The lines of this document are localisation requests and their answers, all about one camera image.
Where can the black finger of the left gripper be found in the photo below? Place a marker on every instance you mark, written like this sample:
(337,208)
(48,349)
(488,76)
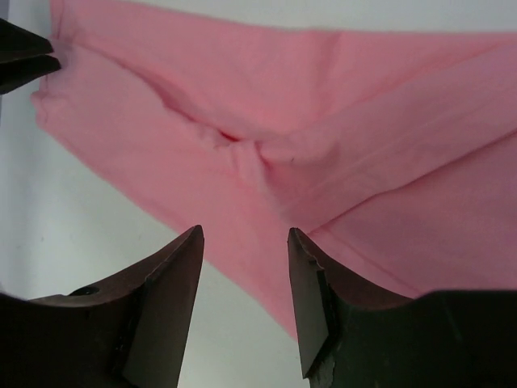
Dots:
(25,57)

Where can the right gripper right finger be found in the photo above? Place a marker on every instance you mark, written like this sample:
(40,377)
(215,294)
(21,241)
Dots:
(353,333)

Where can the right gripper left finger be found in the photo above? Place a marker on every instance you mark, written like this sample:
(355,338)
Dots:
(127,330)

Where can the pink t shirt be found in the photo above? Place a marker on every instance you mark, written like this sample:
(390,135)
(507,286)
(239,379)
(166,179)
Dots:
(395,152)

